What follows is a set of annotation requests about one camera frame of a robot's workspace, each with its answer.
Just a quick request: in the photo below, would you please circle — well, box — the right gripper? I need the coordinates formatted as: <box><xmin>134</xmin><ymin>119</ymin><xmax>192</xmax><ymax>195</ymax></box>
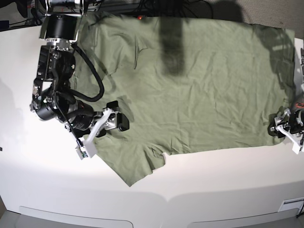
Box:
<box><xmin>67</xmin><ymin>100</ymin><xmax>130</xmax><ymax>138</ymax></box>

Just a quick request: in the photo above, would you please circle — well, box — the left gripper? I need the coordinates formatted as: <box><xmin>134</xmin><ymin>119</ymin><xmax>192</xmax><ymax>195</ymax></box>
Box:
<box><xmin>267</xmin><ymin>106</ymin><xmax>304</xmax><ymax>138</ymax></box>

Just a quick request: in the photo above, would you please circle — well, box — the green T-shirt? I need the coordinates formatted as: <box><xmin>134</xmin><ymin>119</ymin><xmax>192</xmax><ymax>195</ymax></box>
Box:
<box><xmin>77</xmin><ymin>14</ymin><xmax>295</xmax><ymax>186</ymax></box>

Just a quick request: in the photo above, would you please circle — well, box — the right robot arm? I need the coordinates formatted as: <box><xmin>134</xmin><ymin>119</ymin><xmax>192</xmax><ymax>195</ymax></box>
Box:
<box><xmin>30</xmin><ymin>0</ymin><xmax>129</xmax><ymax>139</ymax></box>

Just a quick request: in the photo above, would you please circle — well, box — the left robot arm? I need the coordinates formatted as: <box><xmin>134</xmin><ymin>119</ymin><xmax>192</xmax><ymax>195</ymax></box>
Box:
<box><xmin>268</xmin><ymin>48</ymin><xmax>304</xmax><ymax>146</ymax></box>

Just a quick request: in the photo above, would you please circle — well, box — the white label sticker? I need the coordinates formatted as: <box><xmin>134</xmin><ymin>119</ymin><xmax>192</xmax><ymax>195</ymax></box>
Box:
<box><xmin>278</xmin><ymin>198</ymin><xmax>304</xmax><ymax>213</ymax></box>

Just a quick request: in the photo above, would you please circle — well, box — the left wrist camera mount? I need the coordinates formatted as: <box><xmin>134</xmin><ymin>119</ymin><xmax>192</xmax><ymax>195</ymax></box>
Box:
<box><xmin>275</xmin><ymin>125</ymin><xmax>304</xmax><ymax>154</ymax></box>

